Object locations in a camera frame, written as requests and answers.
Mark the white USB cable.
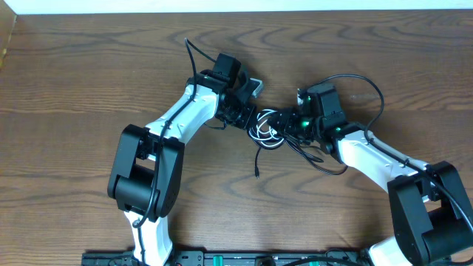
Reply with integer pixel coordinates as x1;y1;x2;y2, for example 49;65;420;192
248;109;285;149

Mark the cardboard box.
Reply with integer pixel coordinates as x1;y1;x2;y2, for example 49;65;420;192
0;0;17;67

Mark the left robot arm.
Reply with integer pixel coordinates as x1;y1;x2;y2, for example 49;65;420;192
107;53;264;265

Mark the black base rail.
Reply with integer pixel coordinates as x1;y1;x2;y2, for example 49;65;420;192
81;249;371;266

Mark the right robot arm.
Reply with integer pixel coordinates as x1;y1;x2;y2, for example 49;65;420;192
268;83;472;265

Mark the black USB cable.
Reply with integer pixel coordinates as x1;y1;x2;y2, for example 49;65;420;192
246;109;349;180

